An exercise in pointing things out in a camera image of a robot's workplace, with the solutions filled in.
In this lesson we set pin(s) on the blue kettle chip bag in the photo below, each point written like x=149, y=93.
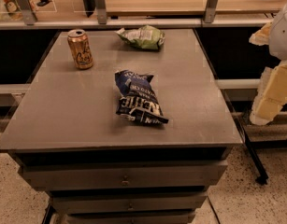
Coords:
x=138, y=102

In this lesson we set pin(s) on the wooden shelf with metal brackets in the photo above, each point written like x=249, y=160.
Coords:
x=65, y=14

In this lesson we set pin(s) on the gold soda can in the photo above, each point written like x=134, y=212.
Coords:
x=80, y=49

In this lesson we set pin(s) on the black metal floor stand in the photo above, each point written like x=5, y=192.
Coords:
x=272, y=135

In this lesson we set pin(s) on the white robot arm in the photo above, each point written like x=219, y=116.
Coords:
x=278, y=36

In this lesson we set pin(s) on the small black object on shelf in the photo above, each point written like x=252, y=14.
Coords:
x=43, y=3

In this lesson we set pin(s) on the orange snack package on shelf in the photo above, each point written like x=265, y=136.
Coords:
x=18, y=10

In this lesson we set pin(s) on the grey drawer cabinet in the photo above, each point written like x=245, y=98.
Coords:
x=100, y=168

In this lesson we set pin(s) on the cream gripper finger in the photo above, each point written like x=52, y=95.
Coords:
x=271, y=95
x=261, y=37

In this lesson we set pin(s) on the green jalapeno chip bag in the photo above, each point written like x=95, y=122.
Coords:
x=146, y=37

